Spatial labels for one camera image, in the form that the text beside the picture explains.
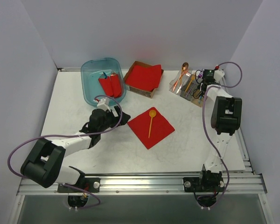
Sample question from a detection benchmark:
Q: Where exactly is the yellow plastic spoon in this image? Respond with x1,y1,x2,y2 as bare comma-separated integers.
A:
148,110,156,138

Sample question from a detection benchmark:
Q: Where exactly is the red paper napkin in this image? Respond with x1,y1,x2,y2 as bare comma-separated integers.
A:
127,107,175,149

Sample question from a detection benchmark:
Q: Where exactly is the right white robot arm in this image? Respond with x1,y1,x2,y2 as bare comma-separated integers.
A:
200,70,242,174

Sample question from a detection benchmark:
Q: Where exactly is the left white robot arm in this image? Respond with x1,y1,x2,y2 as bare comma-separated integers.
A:
20,106,131,192

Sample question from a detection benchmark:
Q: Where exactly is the right rolled red napkin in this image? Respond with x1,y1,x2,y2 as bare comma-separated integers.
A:
110,73,122,98

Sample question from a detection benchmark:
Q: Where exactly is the rolled red napkin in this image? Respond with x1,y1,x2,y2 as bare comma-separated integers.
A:
110,73,122,98
98,77,114,97

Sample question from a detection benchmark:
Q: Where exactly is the left rolled red napkin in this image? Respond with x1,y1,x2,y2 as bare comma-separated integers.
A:
98,77,114,97

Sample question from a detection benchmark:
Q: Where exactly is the red napkin stack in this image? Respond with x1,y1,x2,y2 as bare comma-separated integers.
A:
125,64,162,91

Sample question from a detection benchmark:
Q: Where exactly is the brown cardboard napkin box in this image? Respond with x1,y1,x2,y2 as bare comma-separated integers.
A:
124,61,164,98

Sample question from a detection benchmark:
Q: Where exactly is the clear acrylic utensil holder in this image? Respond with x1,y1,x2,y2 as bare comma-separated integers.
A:
169,70,203,107

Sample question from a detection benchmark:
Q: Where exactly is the silver fork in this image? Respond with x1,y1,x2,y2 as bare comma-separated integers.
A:
186,70,192,77

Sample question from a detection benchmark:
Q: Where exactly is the copper metallic spoon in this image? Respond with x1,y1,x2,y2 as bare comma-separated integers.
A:
173,62,189,91

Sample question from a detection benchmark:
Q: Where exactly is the blue transparent plastic bin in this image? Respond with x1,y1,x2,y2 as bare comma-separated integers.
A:
81,58,126,106

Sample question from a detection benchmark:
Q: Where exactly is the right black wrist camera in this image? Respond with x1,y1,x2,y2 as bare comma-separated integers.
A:
202,69,225,83

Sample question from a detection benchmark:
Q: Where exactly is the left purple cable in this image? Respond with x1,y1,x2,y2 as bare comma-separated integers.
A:
7,95,124,209

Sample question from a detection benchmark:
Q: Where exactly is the purple cable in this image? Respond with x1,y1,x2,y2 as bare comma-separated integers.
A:
7,95,124,209
196,61,243,208

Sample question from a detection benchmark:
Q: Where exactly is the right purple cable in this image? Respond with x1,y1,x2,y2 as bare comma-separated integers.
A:
196,61,243,208

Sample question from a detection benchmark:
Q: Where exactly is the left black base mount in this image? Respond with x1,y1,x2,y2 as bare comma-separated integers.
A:
57,177,101,193

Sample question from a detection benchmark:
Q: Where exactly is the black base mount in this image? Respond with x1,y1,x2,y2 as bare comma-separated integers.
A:
57,177,101,193
183,171,225,193

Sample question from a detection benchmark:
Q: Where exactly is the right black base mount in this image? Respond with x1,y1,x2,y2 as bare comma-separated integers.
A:
183,171,225,193

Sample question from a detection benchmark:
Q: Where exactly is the aluminium front rail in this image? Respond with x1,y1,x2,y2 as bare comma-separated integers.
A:
17,174,267,196

